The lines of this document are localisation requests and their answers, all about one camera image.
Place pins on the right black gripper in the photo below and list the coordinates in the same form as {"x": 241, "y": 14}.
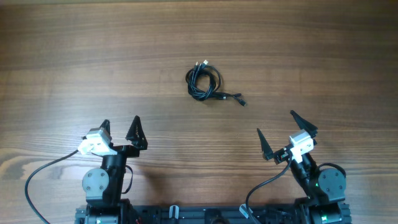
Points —
{"x": 281, "y": 155}

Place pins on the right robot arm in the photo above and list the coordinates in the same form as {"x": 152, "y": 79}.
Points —
{"x": 324, "y": 184}

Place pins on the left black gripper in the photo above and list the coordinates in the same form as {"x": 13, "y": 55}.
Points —
{"x": 138, "y": 142}

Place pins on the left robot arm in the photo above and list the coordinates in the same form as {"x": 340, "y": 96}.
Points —
{"x": 103, "y": 186}

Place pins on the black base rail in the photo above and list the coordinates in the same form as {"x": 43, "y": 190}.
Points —
{"x": 214, "y": 214}

